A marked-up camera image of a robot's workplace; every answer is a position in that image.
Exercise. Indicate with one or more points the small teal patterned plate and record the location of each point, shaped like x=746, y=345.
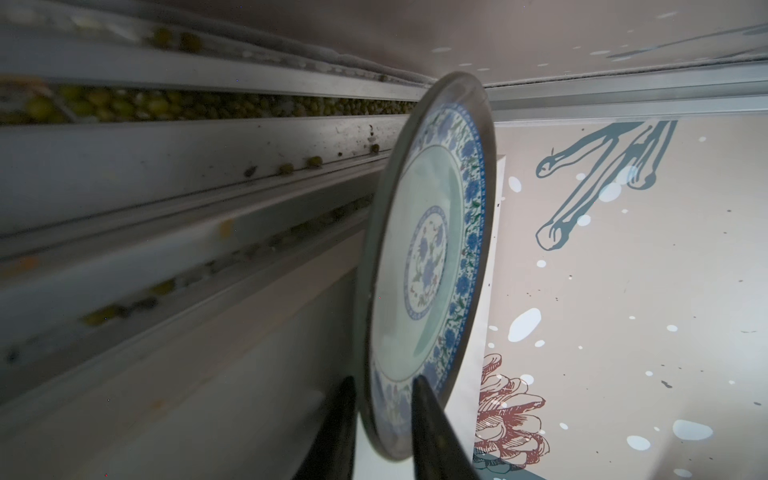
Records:
x=424, y=257

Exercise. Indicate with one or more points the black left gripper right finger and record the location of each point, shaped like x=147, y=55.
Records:
x=436, y=449

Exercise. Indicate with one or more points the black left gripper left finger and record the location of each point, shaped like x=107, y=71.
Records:
x=331, y=456

